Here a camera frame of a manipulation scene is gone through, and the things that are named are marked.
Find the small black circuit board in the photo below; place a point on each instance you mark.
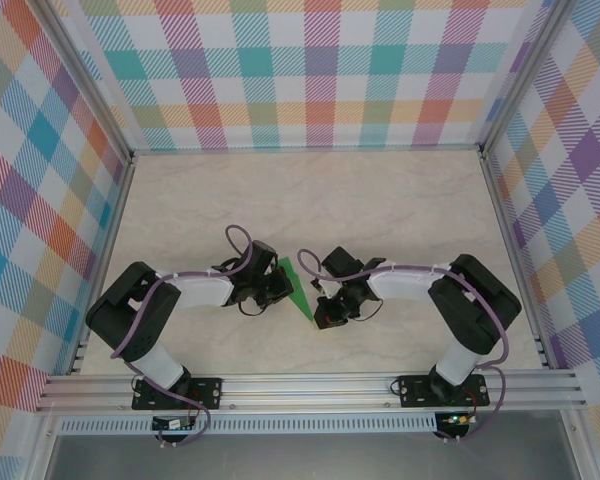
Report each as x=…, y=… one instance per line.
x=172, y=424

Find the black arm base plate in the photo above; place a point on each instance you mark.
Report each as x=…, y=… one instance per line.
x=207, y=392
x=412, y=392

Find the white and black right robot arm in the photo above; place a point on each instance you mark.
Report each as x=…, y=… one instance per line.
x=405, y=285

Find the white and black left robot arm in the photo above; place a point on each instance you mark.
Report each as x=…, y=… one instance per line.
x=205, y=290

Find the aluminium side rail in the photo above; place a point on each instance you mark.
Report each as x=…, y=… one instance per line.
x=101, y=265
x=514, y=265

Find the small circuit board green light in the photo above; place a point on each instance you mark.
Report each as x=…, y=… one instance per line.
x=457, y=420

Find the green paper sheet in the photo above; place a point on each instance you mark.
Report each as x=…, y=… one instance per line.
x=300, y=297

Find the wide aluminium mounting rail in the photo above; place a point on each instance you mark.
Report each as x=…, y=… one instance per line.
x=305, y=392

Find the grey metal panel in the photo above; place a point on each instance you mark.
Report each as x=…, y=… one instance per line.
x=305, y=460

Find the aluminium frame post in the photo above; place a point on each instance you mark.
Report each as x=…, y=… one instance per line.
x=92, y=85
x=524, y=75

